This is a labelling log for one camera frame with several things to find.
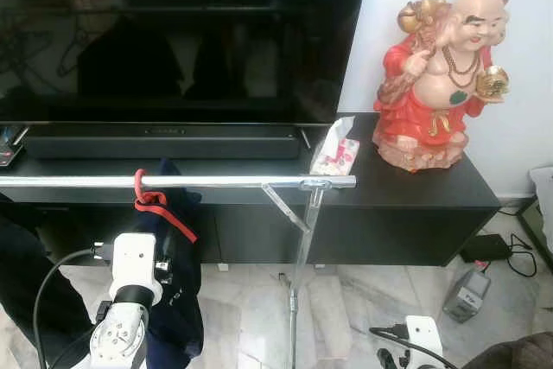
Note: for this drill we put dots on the navy blue shirt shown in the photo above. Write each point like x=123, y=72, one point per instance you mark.
x=181, y=317

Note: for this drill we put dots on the red plastic hanger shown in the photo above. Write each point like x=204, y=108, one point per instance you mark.
x=154, y=200

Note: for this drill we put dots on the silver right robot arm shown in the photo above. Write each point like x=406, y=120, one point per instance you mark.
x=390, y=332

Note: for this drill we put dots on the small grey floor device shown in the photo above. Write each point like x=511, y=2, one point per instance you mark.
x=467, y=300

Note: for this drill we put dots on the black soundbar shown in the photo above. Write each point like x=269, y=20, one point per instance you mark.
x=155, y=143

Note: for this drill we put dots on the person in dark clothes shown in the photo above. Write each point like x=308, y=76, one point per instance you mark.
x=26, y=291

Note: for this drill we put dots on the black television cabinet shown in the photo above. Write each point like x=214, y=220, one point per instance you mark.
x=389, y=213

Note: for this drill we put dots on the black power adapter box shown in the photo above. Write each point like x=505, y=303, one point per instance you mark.
x=484, y=248

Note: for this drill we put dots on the white lace covered side table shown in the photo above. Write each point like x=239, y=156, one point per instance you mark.
x=543, y=205

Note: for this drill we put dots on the pink white tissue pack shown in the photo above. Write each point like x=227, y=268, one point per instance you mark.
x=335, y=155

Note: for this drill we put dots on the black flat television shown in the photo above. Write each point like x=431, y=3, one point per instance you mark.
x=173, y=41

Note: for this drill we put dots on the red laughing Buddha statue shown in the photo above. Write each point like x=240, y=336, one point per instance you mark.
x=428, y=110

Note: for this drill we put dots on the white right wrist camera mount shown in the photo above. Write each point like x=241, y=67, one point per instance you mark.
x=423, y=339

